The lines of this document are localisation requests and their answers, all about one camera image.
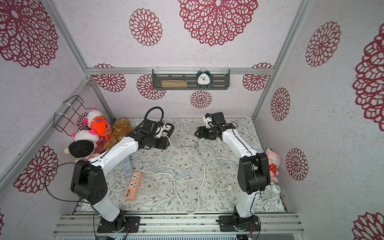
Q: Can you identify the orange plush toy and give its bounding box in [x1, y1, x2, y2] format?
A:
[91, 116, 112, 142]

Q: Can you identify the orange power strip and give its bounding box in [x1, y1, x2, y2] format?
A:
[125, 172, 143, 201]

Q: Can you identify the tan pouch on shelf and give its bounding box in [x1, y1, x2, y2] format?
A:
[161, 80, 188, 89]

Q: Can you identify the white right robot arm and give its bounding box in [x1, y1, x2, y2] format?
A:
[195, 112, 271, 219]

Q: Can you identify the black wire basket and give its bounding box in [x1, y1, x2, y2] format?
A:
[52, 95, 90, 137]

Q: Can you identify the white alarm clock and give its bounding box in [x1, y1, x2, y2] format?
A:
[261, 182, 281, 200]

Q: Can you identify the striped black white object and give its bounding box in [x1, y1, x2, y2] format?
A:
[161, 123, 175, 138]

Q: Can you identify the black faced striped plush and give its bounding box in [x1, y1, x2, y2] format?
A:
[64, 130, 105, 162]

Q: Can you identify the brown teddy bear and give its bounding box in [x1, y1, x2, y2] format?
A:
[104, 118, 134, 151]

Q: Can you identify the white pink plush toy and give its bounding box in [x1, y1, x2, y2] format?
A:
[83, 108, 103, 128]

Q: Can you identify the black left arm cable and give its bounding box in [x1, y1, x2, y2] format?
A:
[44, 106, 165, 212]

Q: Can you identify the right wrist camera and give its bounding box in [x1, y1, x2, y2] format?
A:
[203, 113, 214, 129]

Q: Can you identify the light blue power strip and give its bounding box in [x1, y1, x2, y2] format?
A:
[121, 157, 133, 179]

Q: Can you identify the pink frog plush toy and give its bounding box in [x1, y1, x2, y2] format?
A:
[266, 148, 281, 184]

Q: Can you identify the white power cord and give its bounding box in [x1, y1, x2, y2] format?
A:
[138, 157, 251, 216]

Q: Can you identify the grey wall shelf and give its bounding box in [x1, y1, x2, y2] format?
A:
[152, 69, 230, 91]

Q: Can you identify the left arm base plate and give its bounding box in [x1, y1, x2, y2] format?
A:
[97, 216, 141, 234]

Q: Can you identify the teal alarm clock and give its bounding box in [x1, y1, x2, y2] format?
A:
[197, 71, 212, 88]

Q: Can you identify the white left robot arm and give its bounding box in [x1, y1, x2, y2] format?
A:
[71, 120, 175, 223]

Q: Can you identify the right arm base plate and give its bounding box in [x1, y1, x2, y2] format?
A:
[216, 215, 261, 232]

